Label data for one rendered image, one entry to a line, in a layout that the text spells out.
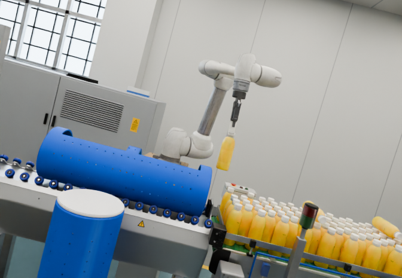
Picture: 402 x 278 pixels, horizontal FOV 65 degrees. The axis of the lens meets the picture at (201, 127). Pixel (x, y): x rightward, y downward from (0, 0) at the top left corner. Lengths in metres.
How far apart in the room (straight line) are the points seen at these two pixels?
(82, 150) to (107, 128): 1.78
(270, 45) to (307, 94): 0.85
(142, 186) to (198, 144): 0.85
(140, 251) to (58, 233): 0.55
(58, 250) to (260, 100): 3.60
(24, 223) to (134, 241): 0.58
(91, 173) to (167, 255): 0.59
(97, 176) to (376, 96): 4.06
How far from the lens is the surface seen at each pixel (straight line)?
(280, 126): 4.57
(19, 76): 3.93
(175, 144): 2.31
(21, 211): 1.88
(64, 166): 1.71
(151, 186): 1.63
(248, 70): 1.72
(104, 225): 1.36
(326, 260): 1.83
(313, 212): 1.50
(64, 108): 3.65
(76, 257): 1.40
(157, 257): 1.82
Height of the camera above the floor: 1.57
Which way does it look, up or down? 5 degrees down
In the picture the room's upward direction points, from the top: 15 degrees clockwise
